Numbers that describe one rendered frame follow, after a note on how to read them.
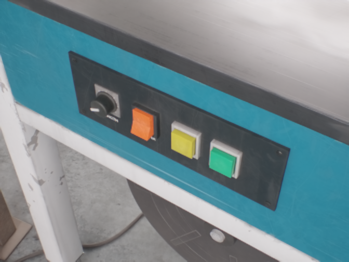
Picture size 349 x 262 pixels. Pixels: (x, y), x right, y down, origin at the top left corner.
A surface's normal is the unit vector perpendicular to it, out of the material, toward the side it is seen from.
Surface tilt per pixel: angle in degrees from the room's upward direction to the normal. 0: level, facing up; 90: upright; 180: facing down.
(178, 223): 90
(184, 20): 0
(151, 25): 0
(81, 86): 90
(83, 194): 0
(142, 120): 89
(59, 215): 90
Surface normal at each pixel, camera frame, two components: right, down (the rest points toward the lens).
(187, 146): -0.55, 0.60
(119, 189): 0.00, -0.70
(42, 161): 0.84, 0.40
